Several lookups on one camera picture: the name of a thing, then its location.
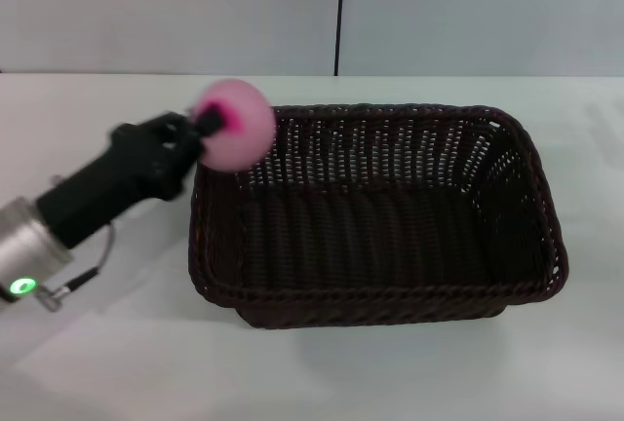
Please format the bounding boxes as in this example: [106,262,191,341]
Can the black woven wicker basket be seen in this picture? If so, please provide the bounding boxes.
[186,102,569,329]

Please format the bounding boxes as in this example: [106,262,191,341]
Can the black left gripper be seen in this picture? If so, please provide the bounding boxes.
[35,103,229,250]

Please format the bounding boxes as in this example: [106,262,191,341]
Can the pink foam ball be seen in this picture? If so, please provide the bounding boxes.
[191,77,278,172]

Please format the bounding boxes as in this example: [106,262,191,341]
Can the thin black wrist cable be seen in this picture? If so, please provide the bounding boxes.
[34,222,117,313]

